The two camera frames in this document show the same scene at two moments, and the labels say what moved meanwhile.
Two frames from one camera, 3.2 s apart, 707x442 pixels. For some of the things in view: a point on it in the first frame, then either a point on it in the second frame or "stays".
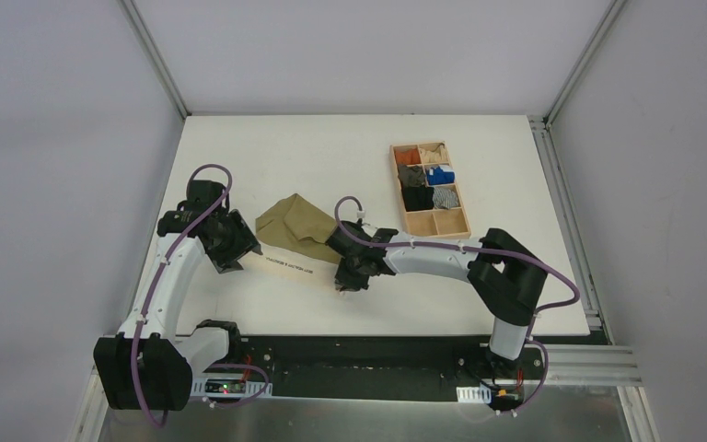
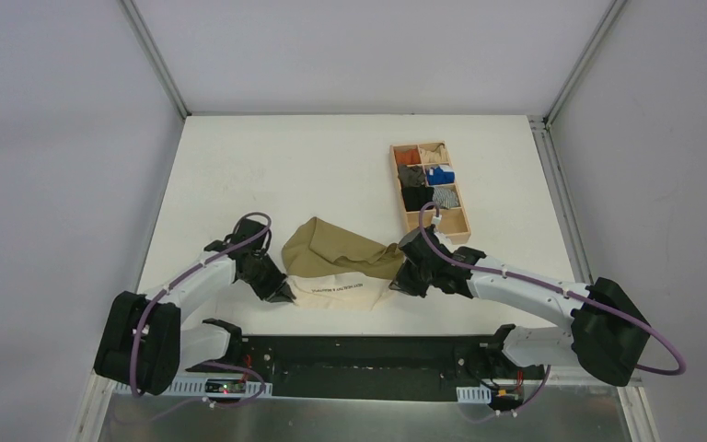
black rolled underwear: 418,197 stays
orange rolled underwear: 407,157 stays
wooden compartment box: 430,198 stays
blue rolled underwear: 442,174 stays
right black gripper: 349,268 to 409,275
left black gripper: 236,245 to 271,283
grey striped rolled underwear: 445,197 stays
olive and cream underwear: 299,225 to 330,269
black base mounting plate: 346,366 stays
